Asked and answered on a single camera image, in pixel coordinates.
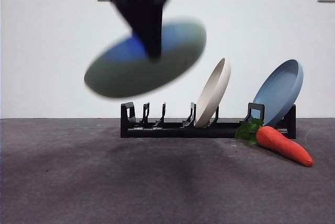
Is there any blue round plate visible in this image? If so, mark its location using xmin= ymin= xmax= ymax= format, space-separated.
xmin=251 ymin=59 xmax=304 ymax=128

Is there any black plate rack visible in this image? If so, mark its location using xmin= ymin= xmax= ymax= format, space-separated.
xmin=119 ymin=101 xmax=297 ymax=139

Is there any beige round plate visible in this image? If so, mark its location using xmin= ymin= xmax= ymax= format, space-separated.
xmin=194 ymin=57 xmax=232 ymax=128

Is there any orange carrot with green leaves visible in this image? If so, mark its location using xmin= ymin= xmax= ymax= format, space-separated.
xmin=234 ymin=118 xmax=314 ymax=167

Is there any pale green round plate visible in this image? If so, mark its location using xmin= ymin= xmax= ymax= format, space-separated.
xmin=83 ymin=17 xmax=208 ymax=99

